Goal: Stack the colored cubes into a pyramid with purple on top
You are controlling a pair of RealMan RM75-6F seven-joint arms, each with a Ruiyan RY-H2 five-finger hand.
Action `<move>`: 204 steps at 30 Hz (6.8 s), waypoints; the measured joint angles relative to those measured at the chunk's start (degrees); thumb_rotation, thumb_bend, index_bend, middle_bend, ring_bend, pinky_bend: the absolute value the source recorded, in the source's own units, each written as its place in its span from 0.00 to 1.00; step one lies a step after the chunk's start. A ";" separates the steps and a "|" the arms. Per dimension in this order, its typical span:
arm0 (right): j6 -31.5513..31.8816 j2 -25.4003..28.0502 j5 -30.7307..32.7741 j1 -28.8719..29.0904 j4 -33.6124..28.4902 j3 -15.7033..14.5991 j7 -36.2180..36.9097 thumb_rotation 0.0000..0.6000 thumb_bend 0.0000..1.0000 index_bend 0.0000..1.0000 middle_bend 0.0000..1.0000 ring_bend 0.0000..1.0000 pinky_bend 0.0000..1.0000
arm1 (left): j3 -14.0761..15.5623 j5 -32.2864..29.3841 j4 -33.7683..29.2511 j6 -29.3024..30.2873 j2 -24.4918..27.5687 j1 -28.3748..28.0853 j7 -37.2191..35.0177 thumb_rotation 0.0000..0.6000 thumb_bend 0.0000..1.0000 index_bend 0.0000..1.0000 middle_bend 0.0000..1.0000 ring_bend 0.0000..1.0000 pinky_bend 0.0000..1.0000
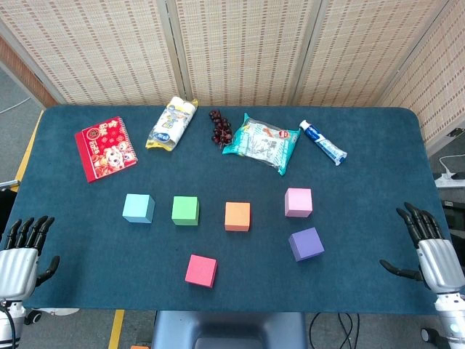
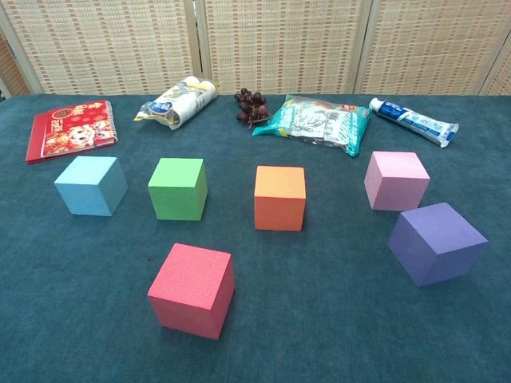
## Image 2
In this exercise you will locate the orange foam cube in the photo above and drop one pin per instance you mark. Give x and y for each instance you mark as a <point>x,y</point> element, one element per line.
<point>279,207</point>

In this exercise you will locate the green foam cube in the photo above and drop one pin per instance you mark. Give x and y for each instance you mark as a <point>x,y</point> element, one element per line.
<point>175,199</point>

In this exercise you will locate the red foam cube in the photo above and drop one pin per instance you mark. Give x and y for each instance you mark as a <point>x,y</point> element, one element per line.
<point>187,291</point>

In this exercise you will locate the light pink foam cube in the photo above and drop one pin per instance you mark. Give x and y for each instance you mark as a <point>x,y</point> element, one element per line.
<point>393,187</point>

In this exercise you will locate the light blue foam cube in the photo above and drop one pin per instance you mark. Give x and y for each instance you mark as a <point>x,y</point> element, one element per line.
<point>85,191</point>

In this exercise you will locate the purple foam cube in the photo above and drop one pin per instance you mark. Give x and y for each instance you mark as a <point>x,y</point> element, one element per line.
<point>431,247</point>

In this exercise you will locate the dark red grape bunch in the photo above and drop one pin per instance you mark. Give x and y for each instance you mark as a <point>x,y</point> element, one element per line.
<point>249,103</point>

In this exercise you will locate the teal snack bag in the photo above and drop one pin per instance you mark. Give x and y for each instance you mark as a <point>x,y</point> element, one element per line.
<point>315,123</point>

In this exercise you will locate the white tissue roll pack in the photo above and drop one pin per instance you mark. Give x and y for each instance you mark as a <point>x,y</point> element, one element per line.
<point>179,105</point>

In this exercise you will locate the woven folding screen panel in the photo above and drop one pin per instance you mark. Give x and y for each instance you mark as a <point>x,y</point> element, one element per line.
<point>431,48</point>
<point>501,80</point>
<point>108,48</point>
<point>279,48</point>

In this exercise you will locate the blue white toothpaste tube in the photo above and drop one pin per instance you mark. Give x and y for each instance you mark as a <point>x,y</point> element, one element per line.
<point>411,119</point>

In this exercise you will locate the red spiral desk calendar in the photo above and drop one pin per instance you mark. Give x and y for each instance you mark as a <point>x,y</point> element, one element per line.
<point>72,131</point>

